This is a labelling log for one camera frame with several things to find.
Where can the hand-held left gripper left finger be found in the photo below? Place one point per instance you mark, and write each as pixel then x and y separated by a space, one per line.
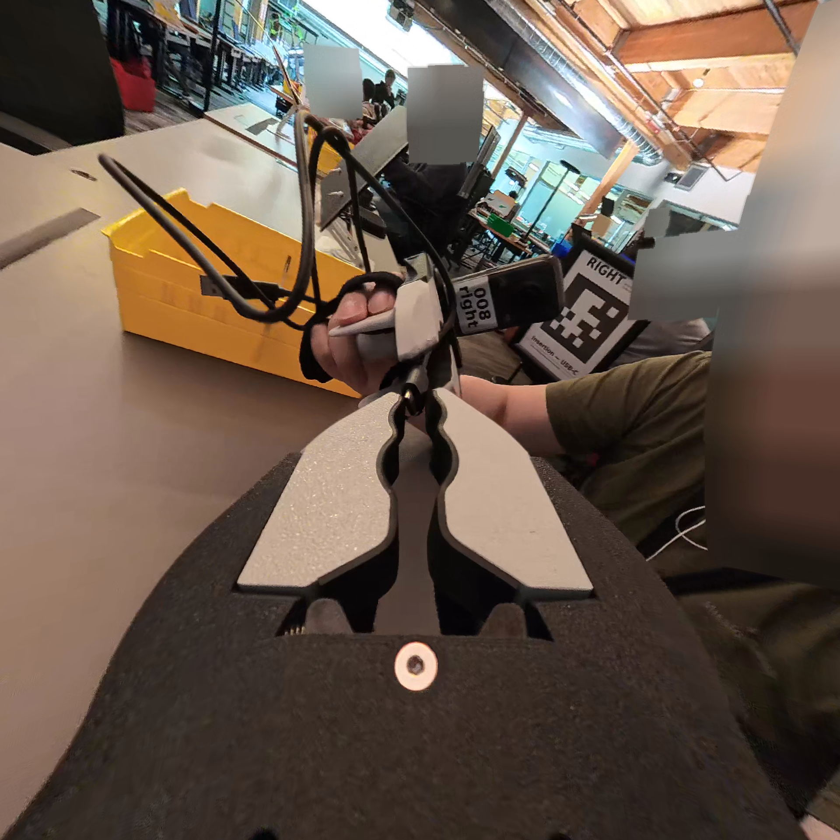
pixel 328 512

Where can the yellow plastic bin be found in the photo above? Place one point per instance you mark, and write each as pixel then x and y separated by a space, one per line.
pixel 197 302

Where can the tilted black board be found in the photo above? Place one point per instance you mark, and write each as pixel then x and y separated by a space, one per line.
pixel 364 170

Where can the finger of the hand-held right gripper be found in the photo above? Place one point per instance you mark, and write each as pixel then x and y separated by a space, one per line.
pixel 420 321
pixel 455 374

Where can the person's olive shirt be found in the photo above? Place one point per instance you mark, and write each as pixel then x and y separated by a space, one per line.
pixel 623 426

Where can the person's right forearm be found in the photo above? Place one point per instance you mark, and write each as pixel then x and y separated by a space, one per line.
pixel 518 407

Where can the black white marker sign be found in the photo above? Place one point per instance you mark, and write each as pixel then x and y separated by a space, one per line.
pixel 584 315

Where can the person's right hand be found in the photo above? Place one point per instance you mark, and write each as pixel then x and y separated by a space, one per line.
pixel 348 367

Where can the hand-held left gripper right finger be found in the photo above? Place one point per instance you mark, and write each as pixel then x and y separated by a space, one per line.
pixel 512 512

